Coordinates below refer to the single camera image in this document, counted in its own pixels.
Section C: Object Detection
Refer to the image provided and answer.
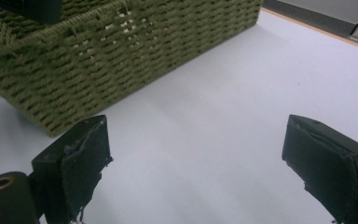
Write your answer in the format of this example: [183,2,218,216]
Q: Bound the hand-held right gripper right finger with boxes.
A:
[282,114,358,224]

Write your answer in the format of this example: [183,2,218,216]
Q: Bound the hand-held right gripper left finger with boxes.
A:
[27,114,114,224]

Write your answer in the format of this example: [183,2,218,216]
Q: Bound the green woven basket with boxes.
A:
[0,0,264,138]

